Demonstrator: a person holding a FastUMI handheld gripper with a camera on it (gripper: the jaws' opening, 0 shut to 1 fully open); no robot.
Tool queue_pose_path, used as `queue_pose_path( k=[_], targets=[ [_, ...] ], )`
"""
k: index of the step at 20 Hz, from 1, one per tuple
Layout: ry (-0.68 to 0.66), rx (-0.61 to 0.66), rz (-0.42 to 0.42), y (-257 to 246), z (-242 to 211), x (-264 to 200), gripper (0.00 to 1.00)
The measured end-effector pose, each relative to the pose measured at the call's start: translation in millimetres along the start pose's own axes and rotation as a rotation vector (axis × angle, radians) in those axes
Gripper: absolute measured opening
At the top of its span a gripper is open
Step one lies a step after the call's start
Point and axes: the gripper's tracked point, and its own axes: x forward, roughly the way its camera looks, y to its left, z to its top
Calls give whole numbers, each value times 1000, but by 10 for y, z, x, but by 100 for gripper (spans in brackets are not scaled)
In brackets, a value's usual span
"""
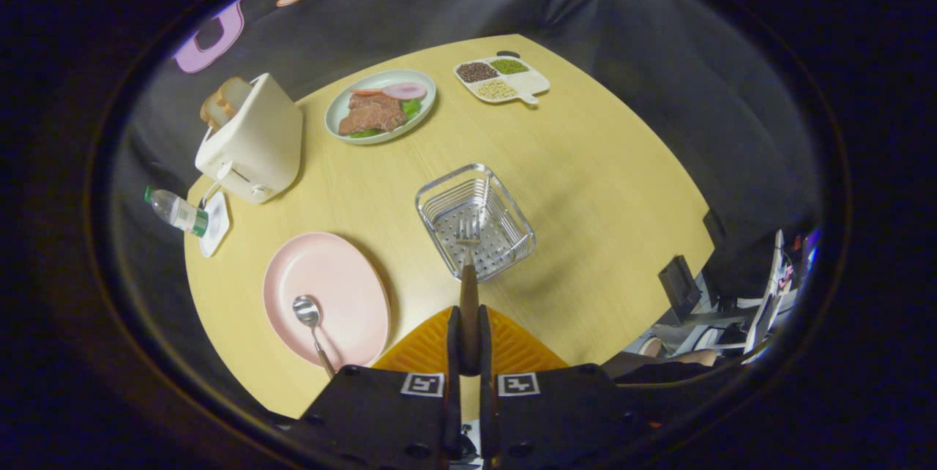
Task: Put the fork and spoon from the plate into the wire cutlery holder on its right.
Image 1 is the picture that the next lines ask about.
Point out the white square coaster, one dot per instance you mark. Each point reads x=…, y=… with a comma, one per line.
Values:
x=217, y=232

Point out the computer monitor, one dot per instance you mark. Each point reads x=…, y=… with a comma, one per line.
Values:
x=811, y=247

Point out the green beans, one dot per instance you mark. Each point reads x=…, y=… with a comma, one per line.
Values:
x=509, y=66

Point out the white divided dish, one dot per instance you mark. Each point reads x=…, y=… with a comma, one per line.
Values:
x=534, y=82

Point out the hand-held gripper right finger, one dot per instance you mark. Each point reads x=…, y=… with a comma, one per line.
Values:
x=556, y=419

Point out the pale green plate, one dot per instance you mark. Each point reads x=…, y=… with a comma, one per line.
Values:
x=335, y=117

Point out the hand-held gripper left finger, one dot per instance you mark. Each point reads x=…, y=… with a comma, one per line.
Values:
x=381, y=419

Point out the pink ham slice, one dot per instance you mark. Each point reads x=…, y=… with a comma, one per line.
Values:
x=404, y=91

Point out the brown meat slices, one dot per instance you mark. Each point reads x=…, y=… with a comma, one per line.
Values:
x=370, y=115

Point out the clear plastic water bottle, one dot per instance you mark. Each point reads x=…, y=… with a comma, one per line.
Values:
x=179, y=212

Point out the green lettuce leaf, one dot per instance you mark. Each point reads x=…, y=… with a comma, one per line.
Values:
x=411, y=108

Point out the large black bracket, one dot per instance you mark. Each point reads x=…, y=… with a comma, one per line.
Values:
x=679, y=285

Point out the small black bracket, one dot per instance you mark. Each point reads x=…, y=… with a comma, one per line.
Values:
x=714, y=225

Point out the pink plate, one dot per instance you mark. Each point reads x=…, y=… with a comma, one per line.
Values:
x=329, y=280

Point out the white toaster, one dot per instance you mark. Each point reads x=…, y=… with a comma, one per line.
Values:
x=256, y=140

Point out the red tomato slice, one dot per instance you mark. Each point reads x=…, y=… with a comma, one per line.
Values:
x=366, y=91

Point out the pale yellow beans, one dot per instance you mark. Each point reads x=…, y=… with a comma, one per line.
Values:
x=496, y=89

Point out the dark brown beans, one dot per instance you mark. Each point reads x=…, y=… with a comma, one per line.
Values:
x=477, y=72

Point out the black backdrop cloth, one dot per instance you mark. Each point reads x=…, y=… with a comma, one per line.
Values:
x=659, y=53

